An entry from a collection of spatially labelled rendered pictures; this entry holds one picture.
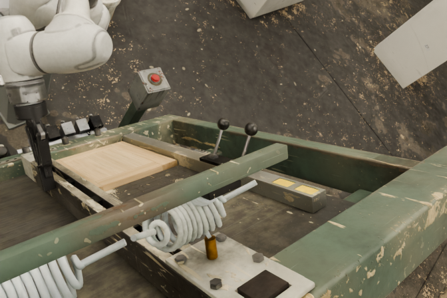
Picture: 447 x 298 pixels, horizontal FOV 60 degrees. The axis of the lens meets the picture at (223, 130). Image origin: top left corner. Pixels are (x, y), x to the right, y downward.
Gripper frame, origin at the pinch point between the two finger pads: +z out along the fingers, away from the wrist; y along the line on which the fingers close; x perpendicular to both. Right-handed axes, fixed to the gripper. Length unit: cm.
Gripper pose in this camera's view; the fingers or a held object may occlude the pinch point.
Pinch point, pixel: (46, 177)
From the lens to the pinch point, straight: 115.2
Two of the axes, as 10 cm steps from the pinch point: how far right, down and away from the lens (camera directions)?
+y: 6.3, 1.3, -7.6
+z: 1.1, 9.6, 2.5
